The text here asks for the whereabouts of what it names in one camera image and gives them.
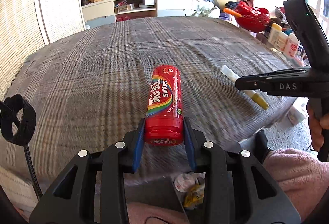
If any white yellow glue pen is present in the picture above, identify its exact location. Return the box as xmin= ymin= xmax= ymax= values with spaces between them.
xmin=220 ymin=65 xmax=270 ymax=111

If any yellow cap lotion bottle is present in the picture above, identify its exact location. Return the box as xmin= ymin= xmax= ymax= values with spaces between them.
xmin=268 ymin=23 xmax=288 ymax=52

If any woven folding screen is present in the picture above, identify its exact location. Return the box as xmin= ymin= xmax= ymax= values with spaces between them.
xmin=1 ymin=0 xmax=85 ymax=97

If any black velcro strap cable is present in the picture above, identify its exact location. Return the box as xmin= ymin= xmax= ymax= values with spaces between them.
xmin=0 ymin=94 xmax=44 ymax=201

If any black sock foot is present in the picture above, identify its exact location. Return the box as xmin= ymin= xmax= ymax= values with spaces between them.
xmin=253 ymin=129 xmax=272 ymax=164

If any person right hand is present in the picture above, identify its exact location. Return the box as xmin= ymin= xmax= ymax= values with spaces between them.
xmin=307 ymin=102 xmax=329 ymax=151

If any red skittles tube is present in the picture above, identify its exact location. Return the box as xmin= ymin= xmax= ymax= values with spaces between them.
xmin=144 ymin=65 xmax=183 ymax=146

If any black trash bin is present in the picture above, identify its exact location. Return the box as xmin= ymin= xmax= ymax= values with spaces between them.
xmin=124 ymin=171 xmax=205 ymax=223

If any white tv cabinet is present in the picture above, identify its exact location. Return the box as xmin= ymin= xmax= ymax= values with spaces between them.
xmin=82 ymin=0 xmax=202 ymax=28

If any white pink lotion bottle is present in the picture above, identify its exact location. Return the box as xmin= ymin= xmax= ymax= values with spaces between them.
xmin=283 ymin=33 xmax=299 ymax=59

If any grey plaid blanket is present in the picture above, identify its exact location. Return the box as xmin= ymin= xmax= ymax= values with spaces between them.
xmin=7 ymin=17 xmax=294 ymax=184

